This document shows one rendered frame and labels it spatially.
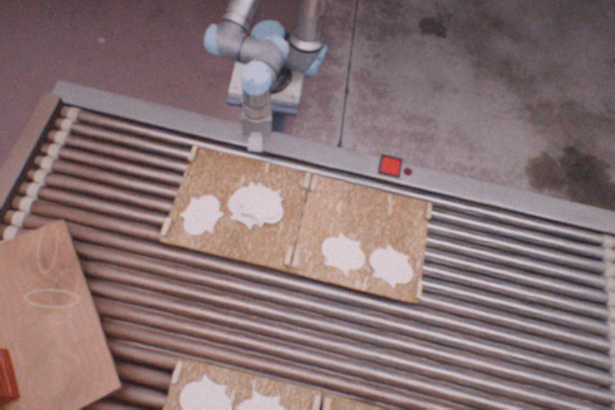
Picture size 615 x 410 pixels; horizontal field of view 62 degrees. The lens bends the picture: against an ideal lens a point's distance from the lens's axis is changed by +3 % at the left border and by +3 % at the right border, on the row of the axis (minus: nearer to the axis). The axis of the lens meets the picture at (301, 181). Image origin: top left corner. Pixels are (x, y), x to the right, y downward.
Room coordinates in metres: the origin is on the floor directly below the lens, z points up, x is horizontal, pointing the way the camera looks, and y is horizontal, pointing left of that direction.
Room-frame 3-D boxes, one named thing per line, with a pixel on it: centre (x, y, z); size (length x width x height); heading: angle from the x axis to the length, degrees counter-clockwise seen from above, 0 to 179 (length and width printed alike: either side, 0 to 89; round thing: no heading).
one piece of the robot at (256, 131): (0.73, 0.16, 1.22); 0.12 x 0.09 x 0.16; 8
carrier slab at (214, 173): (0.60, 0.18, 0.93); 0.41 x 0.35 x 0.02; 88
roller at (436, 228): (0.69, -0.12, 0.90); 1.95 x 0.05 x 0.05; 88
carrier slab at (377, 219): (0.58, -0.23, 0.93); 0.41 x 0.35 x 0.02; 88
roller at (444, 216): (0.74, -0.12, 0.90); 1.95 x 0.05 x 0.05; 88
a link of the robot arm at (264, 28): (1.17, 0.21, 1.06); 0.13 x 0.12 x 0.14; 80
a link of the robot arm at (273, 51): (0.86, 0.17, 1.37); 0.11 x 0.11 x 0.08; 80
